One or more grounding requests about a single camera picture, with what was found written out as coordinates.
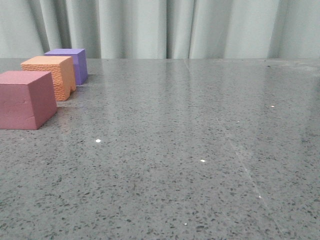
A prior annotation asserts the grey-green curtain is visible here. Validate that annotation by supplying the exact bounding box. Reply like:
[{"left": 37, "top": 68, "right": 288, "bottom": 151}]
[{"left": 0, "top": 0, "right": 320, "bottom": 59}]

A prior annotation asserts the pink foam cube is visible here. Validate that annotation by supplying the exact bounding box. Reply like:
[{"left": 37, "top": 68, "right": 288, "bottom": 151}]
[{"left": 0, "top": 71, "right": 57, "bottom": 130}]

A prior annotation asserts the purple foam cube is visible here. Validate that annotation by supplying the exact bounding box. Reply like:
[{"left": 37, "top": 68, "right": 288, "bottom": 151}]
[{"left": 44, "top": 48, "right": 88, "bottom": 86}]

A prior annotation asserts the orange foam cube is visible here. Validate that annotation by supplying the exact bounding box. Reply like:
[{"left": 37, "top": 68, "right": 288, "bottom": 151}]
[{"left": 20, "top": 56, "right": 76, "bottom": 101}]

